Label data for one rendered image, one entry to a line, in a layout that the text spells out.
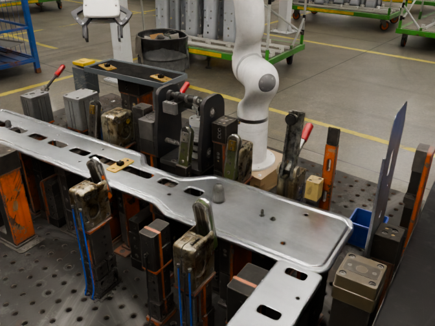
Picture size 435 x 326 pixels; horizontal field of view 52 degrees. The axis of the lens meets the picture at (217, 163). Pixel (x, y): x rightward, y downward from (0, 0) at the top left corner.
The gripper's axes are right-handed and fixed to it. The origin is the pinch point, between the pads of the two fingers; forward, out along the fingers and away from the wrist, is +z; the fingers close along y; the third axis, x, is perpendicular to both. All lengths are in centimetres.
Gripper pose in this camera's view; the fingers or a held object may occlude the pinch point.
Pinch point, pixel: (103, 37)
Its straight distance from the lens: 135.9
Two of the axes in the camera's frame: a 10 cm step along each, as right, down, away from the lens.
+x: 1.4, -0.8, -9.9
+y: -9.9, 0.5, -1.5
